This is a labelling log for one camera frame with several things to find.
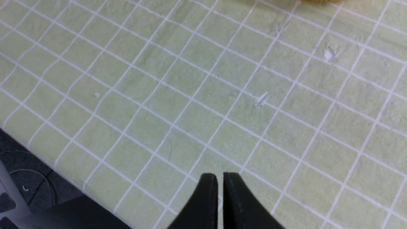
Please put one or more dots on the green checked tablecloth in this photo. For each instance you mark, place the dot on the green checked tablecloth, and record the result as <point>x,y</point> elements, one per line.
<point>132,100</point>

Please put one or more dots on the grey metal table frame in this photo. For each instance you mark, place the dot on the grey metal table frame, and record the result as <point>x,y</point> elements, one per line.
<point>14,209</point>

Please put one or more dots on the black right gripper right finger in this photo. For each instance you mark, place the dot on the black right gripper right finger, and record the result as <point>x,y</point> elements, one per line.
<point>241,209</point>

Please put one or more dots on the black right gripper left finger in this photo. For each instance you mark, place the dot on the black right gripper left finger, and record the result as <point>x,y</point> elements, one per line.
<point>201,210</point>

